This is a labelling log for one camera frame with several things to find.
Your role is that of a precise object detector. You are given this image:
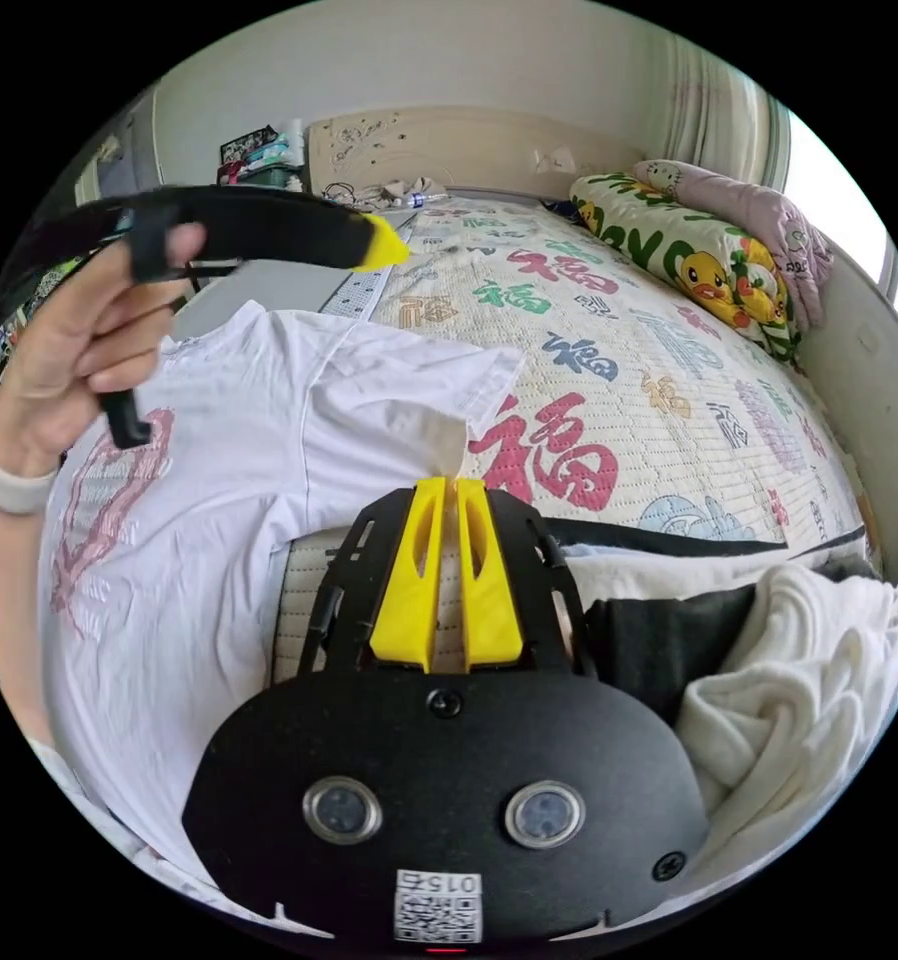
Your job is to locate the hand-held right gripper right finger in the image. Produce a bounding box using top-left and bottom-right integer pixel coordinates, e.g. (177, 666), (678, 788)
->
(454, 479), (528, 673)

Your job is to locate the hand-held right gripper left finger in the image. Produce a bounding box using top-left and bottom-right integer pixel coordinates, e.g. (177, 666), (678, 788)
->
(369, 476), (448, 673)

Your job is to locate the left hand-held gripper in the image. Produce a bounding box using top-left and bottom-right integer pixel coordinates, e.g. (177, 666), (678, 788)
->
(0, 185), (412, 451)

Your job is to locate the white t-shirt with pink print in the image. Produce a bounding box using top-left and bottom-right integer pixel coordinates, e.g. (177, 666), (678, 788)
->
(36, 299), (530, 901)

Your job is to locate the person's left forearm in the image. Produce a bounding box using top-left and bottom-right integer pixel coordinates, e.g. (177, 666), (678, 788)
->
(0, 424), (69, 745)

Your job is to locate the person's left hand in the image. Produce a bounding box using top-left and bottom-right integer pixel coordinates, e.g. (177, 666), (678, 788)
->
(0, 222), (211, 479)

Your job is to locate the grey folding board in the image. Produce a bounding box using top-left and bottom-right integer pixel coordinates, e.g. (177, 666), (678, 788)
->
(169, 257), (395, 333)

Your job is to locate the shelf with boxes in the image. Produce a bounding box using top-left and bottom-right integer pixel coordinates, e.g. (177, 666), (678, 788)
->
(214, 118), (309, 198)

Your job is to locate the bed with printed quilt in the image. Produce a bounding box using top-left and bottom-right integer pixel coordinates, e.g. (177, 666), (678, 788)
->
(171, 113), (898, 680)

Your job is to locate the duck print rolled blanket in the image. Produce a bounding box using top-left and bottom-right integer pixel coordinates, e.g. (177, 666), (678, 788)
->
(568, 171), (804, 363)

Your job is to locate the pile of clothes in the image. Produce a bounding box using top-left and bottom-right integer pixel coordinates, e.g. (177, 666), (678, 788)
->
(559, 524), (898, 880)

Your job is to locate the pale curtain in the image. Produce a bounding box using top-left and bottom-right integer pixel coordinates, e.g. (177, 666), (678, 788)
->
(664, 38), (789, 189)

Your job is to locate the pink rolled blanket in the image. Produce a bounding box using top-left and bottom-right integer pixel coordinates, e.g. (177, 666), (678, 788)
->
(631, 157), (837, 333)

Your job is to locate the window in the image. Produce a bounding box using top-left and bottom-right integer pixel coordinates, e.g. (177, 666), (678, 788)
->
(781, 110), (898, 303)

